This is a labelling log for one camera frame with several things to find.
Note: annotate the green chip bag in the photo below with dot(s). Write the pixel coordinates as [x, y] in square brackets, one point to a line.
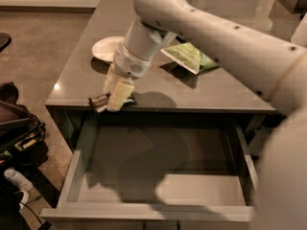
[189, 57]

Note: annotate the plastic water bottle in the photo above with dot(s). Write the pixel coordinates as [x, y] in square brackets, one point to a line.
[18, 179]

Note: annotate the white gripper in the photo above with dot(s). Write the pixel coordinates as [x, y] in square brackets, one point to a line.
[130, 64]

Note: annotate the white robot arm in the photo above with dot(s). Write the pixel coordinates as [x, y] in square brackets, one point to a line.
[273, 69]

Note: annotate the black round stool edge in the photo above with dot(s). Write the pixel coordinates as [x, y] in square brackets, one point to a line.
[5, 40]

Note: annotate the open grey top drawer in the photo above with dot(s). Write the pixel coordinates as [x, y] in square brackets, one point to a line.
[157, 171]

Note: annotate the black bag on cart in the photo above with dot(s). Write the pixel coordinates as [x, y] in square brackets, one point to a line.
[20, 130]

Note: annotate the white bowl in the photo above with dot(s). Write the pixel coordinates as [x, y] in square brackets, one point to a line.
[105, 48]

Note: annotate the black rxbar chocolate bar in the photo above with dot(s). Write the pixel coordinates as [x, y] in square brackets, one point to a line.
[99, 104]

